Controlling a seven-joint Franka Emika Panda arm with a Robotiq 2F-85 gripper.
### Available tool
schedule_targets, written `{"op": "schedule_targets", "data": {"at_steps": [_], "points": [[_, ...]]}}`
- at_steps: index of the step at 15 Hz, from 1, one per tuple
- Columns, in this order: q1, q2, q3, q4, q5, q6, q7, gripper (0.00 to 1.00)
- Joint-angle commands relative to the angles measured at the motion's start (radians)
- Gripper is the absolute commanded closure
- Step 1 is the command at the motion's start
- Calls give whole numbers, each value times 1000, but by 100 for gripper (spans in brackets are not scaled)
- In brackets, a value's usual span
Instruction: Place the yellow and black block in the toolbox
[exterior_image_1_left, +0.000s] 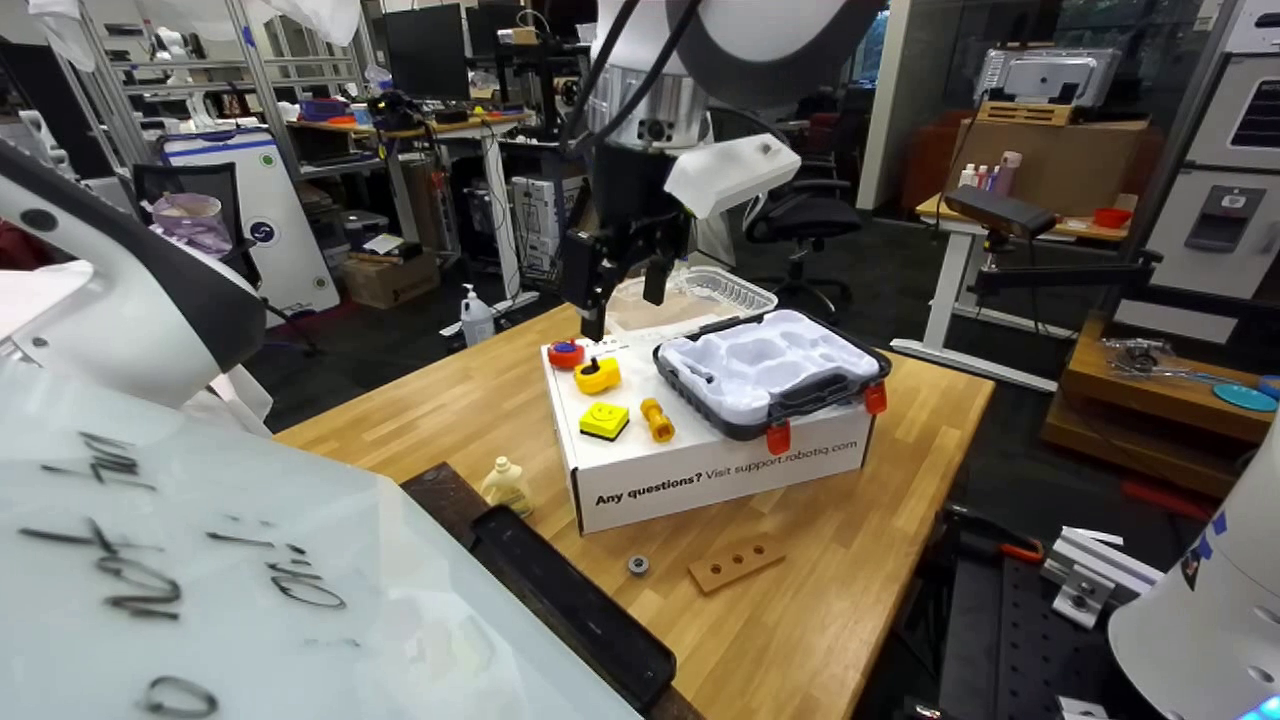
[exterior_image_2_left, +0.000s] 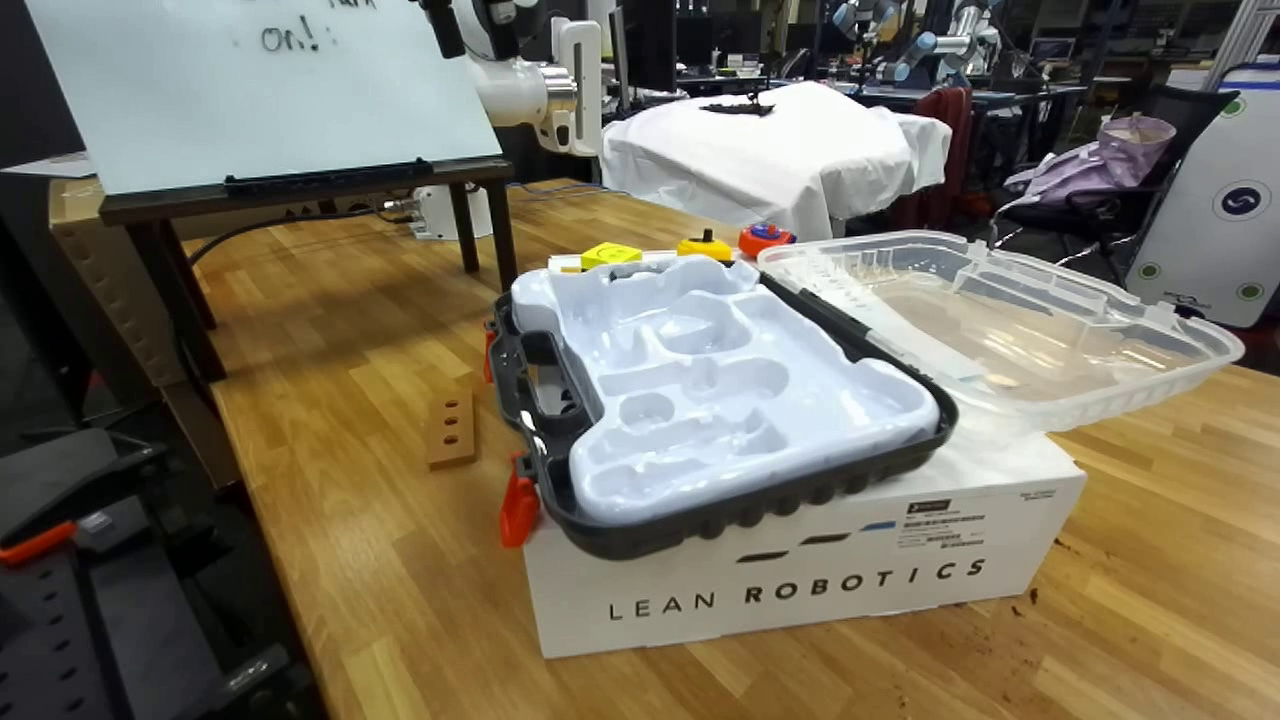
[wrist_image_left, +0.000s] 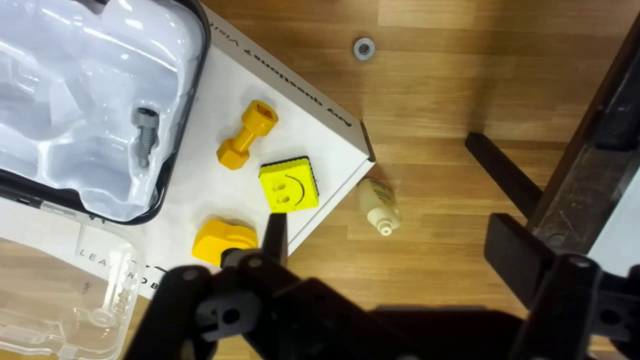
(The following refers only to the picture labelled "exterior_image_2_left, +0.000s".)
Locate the purple cloth bundle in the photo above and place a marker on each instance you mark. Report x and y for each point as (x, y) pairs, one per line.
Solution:
(1093, 163)

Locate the whiteboard with handwriting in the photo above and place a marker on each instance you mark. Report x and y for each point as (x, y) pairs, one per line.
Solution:
(267, 85)

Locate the white cloth over table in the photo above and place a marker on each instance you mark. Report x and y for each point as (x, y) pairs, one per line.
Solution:
(775, 154)

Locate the yellow rounded toy block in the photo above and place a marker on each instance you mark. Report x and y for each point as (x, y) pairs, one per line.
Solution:
(704, 245)

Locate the black perforated metal board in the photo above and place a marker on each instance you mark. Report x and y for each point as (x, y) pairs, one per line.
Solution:
(121, 615)

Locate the white cabinet with round logo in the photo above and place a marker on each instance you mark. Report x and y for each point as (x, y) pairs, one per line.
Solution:
(1213, 200)

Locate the clear plastic toolbox lid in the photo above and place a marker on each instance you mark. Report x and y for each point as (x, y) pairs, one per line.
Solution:
(1014, 324)

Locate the wooden block with three holes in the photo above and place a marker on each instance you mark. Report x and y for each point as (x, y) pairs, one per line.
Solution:
(454, 431)

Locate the white and black idle robot link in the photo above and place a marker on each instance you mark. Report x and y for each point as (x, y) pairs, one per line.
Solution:
(527, 85)

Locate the yellow and black smiley block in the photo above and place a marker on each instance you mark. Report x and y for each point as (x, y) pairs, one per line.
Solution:
(610, 254)

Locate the red chair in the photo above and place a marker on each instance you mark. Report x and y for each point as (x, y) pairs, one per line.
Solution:
(949, 145)

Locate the white cardboard box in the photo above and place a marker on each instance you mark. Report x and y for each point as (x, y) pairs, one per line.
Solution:
(825, 562)

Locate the red and blue round toy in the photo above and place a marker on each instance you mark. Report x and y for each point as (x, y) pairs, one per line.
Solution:
(765, 240)

